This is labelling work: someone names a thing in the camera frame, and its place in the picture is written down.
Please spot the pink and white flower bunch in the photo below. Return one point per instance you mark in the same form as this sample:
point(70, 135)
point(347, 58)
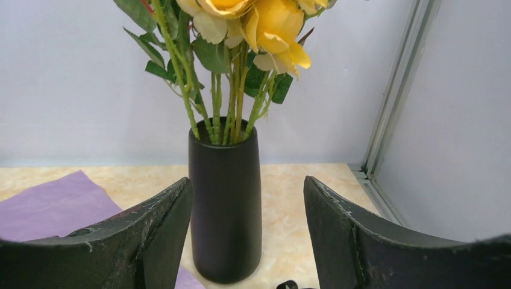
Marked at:
point(166, 41)

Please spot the yellow rose bunch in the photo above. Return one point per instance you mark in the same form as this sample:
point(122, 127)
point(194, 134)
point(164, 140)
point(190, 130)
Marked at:
point(253, 51)

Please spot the right aluminium frame post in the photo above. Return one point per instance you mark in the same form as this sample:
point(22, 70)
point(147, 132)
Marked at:
point(420, 18)

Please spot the black vase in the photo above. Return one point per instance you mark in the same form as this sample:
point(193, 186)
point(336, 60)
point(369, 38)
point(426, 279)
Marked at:
point(226, 218)

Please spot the purple wrapping paper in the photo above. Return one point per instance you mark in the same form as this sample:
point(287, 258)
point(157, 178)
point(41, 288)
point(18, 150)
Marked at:
point(60, 207)

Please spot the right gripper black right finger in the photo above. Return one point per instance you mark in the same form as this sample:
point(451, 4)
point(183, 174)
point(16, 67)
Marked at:
point(356, 248)

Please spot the black ribbon with gold lettering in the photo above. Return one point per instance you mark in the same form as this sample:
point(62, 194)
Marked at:
point(290, 284)

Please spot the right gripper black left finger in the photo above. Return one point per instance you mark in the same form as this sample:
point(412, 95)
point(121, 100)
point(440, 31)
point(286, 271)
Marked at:
point(140, 247)

